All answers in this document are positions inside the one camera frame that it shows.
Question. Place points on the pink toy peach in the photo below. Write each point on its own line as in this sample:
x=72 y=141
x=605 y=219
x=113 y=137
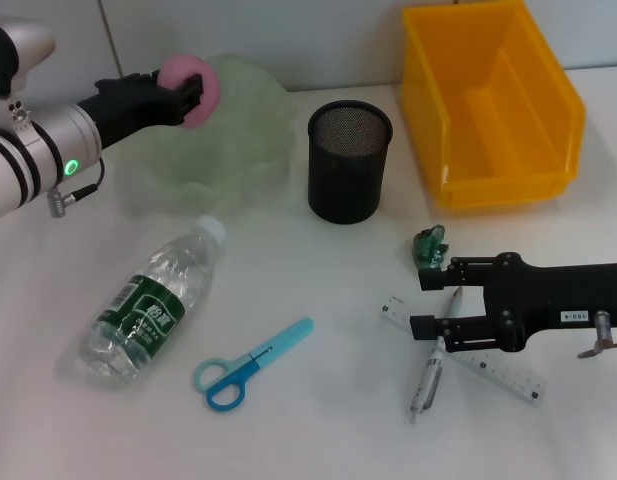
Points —
x=210 y=90

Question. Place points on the small green toy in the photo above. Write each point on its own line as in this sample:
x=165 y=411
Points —
x=428 y=250

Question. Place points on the yellow plastic bin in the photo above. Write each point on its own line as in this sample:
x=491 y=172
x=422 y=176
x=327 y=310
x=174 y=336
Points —
x=493 y=125

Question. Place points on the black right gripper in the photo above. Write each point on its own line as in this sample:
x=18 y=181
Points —
x=553 y=295

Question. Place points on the blue scissors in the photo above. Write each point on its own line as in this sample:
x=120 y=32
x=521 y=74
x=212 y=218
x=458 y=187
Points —
x=258 y=357

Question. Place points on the black mesh pen holder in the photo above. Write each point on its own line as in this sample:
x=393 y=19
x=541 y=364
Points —
x=348 y=170

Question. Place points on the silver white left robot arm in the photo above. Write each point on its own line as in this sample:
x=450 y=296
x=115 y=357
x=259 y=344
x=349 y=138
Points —
x=48 y=145

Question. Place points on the green glass fruit plate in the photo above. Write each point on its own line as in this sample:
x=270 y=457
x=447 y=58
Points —
x=248 y=125

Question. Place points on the clear plastic ruler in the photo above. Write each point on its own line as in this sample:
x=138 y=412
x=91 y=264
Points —
x=403 y=312

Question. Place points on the clear green-label water bottle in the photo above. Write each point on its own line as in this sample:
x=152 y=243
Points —
x=148 y=305

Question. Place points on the silver pen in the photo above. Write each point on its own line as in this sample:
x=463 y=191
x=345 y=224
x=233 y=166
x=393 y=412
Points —
x=425 y=387

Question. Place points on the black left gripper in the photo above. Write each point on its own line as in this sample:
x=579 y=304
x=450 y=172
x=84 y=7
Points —
x=128 y=107

